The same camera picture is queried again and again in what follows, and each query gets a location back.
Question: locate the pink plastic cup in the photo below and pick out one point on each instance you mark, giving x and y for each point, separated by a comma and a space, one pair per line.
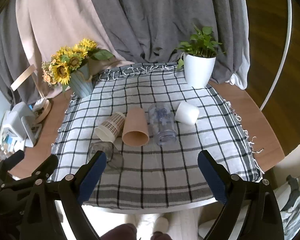
135, 130

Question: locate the small white cup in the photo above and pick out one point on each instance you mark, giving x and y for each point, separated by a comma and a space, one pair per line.
187, 113

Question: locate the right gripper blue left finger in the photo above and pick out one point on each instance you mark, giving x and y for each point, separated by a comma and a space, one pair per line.
92, 173

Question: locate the sunflower bouquet in blue pot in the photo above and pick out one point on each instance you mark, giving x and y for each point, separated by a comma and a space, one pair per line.
68, 67

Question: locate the grey curtain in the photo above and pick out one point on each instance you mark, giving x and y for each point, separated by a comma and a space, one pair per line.
143, 31

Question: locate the green plant in white pot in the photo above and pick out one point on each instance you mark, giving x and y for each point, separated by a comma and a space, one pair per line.
198, 57

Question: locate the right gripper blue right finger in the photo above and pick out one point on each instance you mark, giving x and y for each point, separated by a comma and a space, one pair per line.
213, 172

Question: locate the checkered paper cup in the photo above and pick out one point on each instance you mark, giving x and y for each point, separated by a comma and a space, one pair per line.
110, 128

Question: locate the grey transparent glass cup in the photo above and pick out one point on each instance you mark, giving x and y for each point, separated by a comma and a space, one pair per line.
114, 159

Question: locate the grey sofa with blanket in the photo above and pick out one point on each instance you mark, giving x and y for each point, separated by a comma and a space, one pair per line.
287, 175

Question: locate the white slipper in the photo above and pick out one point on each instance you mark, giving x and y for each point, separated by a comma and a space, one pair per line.
161, 225

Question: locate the white box device on stand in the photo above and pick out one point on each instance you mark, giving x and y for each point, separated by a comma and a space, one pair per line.
21, 124

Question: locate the clear bottle with blue print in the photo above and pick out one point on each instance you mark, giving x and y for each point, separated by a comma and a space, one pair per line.
161, 120

